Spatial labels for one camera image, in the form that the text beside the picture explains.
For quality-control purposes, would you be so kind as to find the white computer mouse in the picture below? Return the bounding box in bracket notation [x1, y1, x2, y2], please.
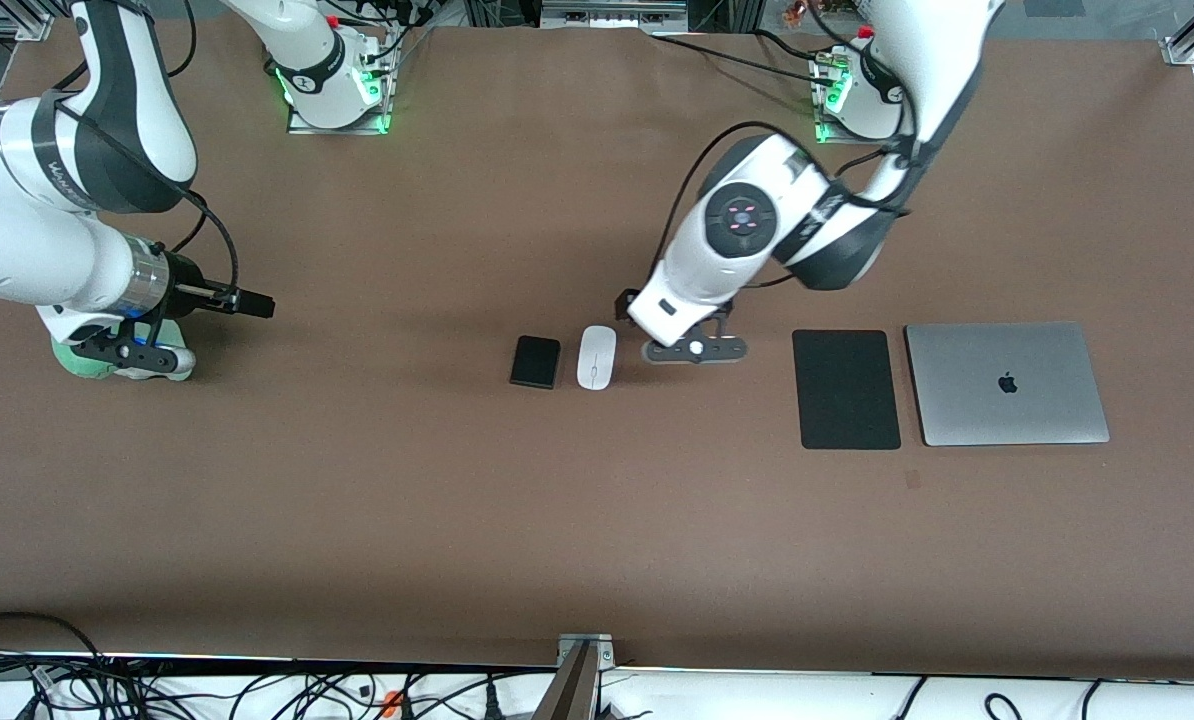
[576, 325, 618, 392]

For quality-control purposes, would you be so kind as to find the black phone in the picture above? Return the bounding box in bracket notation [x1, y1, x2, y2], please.
[509, 335, 563, 391]

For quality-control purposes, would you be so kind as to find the black mouse pad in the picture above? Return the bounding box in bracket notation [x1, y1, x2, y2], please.
[791, 328, 903, 452]

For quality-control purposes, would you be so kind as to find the green dinosaur plush toy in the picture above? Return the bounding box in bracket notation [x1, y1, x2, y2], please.
[50, 333, 197, 383]

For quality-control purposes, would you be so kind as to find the grey closed laptop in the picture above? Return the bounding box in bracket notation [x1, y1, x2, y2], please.
[904, 321, 1112, 448]

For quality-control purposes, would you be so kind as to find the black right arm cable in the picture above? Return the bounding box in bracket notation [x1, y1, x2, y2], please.
[47, 0, 243, 346]

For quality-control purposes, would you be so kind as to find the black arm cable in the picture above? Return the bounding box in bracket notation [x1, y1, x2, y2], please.
[47, 0, 243, 346]
[649, 25, 923, 293]

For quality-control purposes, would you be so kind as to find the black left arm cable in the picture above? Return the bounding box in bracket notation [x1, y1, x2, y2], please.
[649, 25, 923, 293]

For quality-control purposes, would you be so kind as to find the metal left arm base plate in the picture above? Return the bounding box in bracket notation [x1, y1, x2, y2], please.
[809, 48, 924, 147]

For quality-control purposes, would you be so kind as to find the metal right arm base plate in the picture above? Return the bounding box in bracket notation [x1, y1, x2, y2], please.
[285, 30, 396, 137]

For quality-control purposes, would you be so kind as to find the black table cable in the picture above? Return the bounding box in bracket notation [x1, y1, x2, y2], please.
[645, 32, 840, 87]

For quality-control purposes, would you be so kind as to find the aluminium frame profile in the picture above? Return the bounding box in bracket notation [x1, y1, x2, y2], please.
[539, 0, 690, 37]

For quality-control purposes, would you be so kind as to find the aluminium table edge bracket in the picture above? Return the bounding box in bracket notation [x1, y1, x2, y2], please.
[532, 632, 617, 720]

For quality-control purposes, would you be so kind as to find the black looped floor cable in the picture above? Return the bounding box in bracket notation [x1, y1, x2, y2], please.
[0, 611, 118, 720]

